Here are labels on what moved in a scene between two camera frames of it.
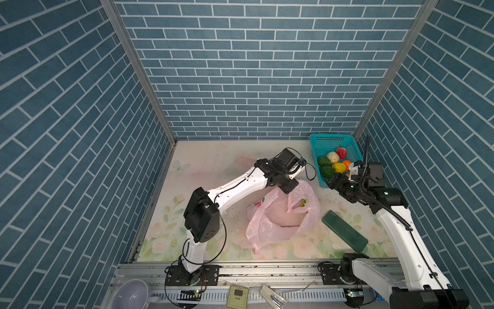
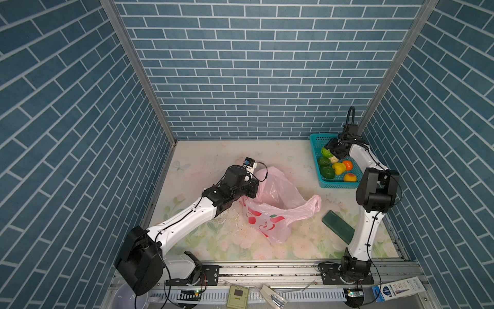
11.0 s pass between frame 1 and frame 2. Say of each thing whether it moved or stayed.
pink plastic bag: moved
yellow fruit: stayed
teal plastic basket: stayed
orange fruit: stayed
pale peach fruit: stayed
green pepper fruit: stayed
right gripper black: moved
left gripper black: moved
